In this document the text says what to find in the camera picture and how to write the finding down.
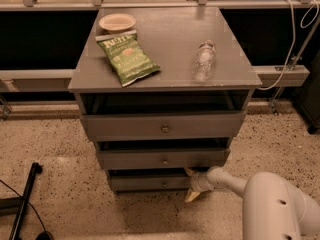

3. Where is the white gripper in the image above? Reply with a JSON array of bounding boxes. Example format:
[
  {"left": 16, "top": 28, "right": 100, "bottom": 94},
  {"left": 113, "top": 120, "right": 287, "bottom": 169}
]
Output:
[{"left": 184, "top": 167, "right": 214, "bottom": 203}]

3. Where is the grey bottom drawer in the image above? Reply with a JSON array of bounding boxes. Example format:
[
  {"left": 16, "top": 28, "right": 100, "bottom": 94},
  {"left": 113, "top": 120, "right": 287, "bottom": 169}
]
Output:
[{"left": 107, "top": 168, "right": 190, "bottom": 192}]

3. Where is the grey drawer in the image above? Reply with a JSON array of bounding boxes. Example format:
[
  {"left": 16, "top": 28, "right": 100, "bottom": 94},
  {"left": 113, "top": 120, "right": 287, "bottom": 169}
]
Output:
[
  {"left": 107, "top": 168, "right": 190, "bottom": 192},
  {"left": 97, "top": 148, "right": 230, "bottom": 170},
  {"left": 80, "top": 112, "right": 246, "bottom": 142}
]

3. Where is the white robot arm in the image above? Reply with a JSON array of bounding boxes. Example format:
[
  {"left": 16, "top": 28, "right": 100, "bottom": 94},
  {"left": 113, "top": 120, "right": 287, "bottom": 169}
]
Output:
[{"left": 185, "top": 166, "right": 320, "bottom": 240}]

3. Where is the grey middle drawer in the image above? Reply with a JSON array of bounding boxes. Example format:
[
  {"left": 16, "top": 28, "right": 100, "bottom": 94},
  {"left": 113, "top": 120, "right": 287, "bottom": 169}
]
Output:
[{"left": 97, "top": 148, "right": 230, "bottom": 170}]

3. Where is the grey wooden drawer cabinet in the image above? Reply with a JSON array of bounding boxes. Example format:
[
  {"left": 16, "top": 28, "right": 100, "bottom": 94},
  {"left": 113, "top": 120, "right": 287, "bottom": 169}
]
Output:
[{"left": 68, "top": 6, "right": 263, "bottom": 194}]

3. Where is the grey top drawer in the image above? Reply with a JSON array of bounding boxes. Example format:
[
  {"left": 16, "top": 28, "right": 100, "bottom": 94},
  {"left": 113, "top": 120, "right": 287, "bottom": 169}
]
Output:
[{"left": 80, "top": 112, "right": 246, "bottom": 142}]

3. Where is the clear plastic water bottle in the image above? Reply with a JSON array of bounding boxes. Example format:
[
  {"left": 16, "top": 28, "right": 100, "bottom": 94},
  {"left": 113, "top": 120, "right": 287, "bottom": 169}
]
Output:
[{"left": 193, "top": 40, "right": 216, "bottom": 82}]

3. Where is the dark cabinet at right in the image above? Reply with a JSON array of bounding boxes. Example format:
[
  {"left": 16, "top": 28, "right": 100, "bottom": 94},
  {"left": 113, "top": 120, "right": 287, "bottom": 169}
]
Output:
[{"left": 295, "top": 50, "right": 320, "bottom": 134}]

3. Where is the green chip bag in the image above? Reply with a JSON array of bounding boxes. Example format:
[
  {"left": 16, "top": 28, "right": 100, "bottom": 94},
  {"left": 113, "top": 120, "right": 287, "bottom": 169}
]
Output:
[{"left": 95, "top": 30, "right": 160, "bottom": 87}]

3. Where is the black metal stand leg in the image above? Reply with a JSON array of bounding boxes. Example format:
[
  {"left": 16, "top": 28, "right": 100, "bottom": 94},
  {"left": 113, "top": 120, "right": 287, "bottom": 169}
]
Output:
[{"left": 0, "top": 163, "right": 42, "bottom": 240}]

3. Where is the beige paper bowl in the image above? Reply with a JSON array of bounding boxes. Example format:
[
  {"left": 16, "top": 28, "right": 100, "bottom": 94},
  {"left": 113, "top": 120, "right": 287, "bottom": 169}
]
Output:
[{"left": 99, "top": 13, "right": 136, "bottom": 32}]

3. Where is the white hanging cable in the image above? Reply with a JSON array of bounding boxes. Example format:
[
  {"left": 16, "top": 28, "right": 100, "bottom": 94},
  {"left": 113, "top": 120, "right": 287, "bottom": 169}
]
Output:
[{"left": 256, "top": 0, "right": 320, "bottom": 92}]

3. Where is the metal railing frame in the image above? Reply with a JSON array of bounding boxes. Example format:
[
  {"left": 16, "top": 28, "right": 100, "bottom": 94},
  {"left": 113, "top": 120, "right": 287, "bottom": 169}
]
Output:
[{"left": 1, "top": 0, "right": 319, "bottom": 115}]

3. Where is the black floor cable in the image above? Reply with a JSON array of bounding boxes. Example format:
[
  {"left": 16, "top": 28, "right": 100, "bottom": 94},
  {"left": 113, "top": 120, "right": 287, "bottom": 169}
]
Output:
[{"left": 0, "top": 179, "right": 54, "bottom": 240}]

